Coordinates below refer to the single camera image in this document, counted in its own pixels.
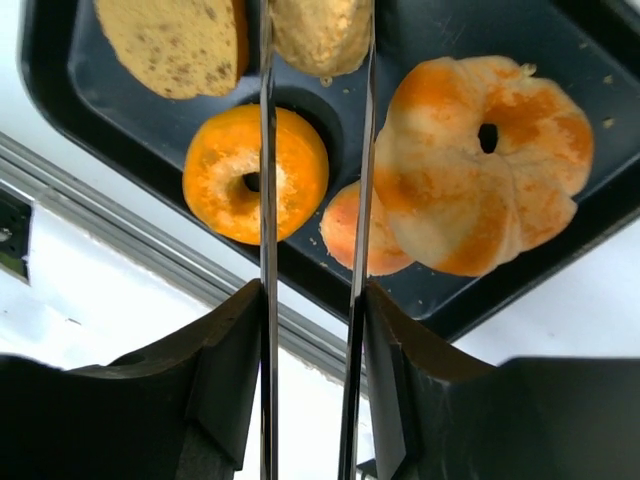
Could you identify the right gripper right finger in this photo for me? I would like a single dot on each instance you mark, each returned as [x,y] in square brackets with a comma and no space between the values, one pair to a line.
[439,413]

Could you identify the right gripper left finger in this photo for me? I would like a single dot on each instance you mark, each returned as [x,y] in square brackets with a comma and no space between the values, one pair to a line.
[178,408]

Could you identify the silver metal tongs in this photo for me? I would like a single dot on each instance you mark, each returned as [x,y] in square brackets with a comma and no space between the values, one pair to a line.
[269,267]

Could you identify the small round tan muffin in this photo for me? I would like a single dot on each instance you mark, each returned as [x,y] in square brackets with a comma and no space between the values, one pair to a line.
[322,38]

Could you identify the flat brown speckled bread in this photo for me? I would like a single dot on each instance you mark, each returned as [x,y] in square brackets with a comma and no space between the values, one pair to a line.
[179,49]

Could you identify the small round orange bun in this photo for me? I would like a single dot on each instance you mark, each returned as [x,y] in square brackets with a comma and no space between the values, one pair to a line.
[338,230]

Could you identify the large swirled orange bun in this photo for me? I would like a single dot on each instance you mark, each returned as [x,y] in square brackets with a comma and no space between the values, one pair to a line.
[479,160]

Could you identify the black tray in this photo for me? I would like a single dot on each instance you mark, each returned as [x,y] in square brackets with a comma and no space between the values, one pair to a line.
[590,48]

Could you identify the orange ring donut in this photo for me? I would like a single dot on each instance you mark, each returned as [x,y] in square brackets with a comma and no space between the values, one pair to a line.
[227,148]

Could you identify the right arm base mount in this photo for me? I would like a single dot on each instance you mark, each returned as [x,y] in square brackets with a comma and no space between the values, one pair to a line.
[15,234]

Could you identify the aluminium front rail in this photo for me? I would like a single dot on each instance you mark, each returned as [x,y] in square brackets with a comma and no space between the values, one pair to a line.
[307,330]

